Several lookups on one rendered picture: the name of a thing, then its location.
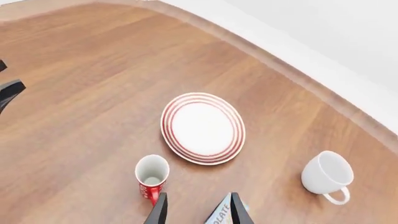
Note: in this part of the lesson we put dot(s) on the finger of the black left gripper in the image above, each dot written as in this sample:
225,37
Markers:
2,65
9,92

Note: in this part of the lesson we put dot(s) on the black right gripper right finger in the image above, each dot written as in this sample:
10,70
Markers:
241,213

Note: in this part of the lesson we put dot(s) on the printed chocolate box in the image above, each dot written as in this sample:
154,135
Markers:
222,213

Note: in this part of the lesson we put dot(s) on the white plate with red rings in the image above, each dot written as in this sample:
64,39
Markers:
202,128

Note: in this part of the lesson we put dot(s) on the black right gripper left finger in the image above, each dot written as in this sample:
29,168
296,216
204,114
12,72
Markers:
160,213

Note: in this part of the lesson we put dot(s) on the red mug with white inside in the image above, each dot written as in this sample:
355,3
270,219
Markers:
151,173

